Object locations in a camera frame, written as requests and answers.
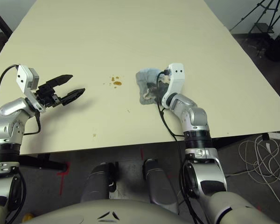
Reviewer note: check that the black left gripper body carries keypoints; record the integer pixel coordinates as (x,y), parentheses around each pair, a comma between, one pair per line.
(47,96)

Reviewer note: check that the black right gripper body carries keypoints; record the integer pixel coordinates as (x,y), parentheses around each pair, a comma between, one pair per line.
(162,88)

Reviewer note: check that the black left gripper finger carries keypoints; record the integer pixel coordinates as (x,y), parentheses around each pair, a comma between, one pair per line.
(72,96)
(60,79)

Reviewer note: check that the light blue rag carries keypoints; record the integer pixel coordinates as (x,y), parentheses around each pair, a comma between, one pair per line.
(144,81)

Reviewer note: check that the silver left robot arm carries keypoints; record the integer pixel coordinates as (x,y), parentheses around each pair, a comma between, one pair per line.
(10,126)

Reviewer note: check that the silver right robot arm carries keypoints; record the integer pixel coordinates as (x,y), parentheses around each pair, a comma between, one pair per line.
(196,116)

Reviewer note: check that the brown liquid spill with droplets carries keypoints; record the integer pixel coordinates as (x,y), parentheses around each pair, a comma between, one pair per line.
(117,82)

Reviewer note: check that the short red floor tape strip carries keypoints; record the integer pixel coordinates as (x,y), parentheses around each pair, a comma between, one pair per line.
(142,154)

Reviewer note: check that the red floor tape cross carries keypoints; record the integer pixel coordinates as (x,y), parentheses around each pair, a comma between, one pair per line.
(62,177)

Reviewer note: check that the grey robot left leg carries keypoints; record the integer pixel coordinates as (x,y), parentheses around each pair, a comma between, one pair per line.
(95,182)

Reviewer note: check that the grey robot leg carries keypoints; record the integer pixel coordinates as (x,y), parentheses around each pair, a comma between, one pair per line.
(158,184)
(95,182)

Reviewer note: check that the grey robot right leg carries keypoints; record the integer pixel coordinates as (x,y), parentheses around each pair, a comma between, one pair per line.
(158,184)

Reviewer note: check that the beige robot torso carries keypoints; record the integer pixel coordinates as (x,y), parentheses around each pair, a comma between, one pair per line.
(88,213)

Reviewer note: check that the black bag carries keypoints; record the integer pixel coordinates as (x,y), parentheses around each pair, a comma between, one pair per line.
(276,49)

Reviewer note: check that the small yellow object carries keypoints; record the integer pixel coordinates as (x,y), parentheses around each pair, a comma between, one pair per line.
(28,217)

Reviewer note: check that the black tripod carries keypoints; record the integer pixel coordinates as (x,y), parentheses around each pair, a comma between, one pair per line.
(259,10)

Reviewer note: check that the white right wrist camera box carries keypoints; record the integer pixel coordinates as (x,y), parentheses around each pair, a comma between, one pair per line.
(176,79)

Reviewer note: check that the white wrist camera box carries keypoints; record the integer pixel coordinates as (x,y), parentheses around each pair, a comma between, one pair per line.
(23,78)
(176,79)

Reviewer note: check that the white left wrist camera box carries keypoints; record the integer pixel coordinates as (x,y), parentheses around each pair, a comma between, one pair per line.
(23,78)

